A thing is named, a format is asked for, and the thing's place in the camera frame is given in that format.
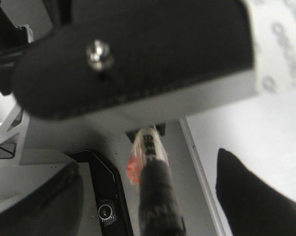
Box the white whiteboard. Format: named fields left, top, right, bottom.
left=181, top=0, right=296, bottom=236

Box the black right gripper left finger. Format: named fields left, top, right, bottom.
left=0, top=162, right=84, bottom=236

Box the black whiteboard marker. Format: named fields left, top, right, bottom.
left=126, top=127, right=186, bottom=236

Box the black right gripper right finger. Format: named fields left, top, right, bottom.
left=215, top=148, right=296, bottom=236

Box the white metal stand frame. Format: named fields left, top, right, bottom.
left=0, top=81, right=30, bottom=160

